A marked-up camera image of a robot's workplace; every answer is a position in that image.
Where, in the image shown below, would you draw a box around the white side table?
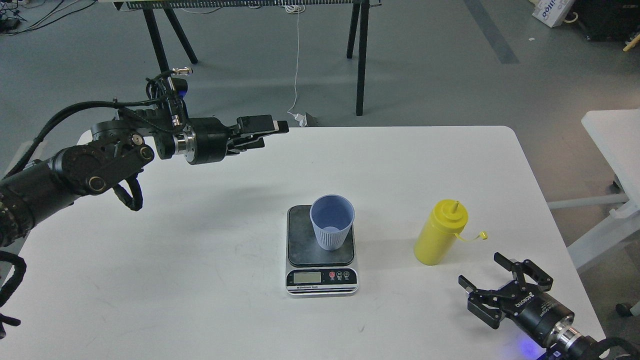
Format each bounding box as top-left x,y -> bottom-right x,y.
547,109 -> 640,273

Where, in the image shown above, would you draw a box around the blue plastic cup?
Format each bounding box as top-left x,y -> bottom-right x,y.
309,194 -> 355,251

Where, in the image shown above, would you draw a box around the yellow squeeze bottle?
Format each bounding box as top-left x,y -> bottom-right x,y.
413,199 -> 469,265

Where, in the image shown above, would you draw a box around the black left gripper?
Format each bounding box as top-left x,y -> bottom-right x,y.
184,115 -> 290,166

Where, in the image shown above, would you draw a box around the white power cable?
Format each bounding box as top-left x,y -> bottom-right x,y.
245,0 -> 311,128

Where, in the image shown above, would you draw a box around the white cardboard box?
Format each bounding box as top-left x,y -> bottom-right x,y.
529,0 -> 579,28

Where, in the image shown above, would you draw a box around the black trestle table background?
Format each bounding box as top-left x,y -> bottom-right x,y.
98,0 -> 383,124

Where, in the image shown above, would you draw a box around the digital kitchen scale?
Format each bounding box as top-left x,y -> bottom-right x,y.
285,205 -> 360,297

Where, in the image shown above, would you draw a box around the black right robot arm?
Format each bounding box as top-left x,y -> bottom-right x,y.
458,251 -> 639,360

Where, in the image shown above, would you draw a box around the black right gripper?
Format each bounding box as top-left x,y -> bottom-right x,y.
458,251 -> 575,349

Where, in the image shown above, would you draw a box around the black floor cables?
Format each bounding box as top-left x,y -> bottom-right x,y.
0,0 -> 98,36

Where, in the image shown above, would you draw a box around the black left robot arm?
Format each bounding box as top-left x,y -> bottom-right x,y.
0,67 -> 290,248

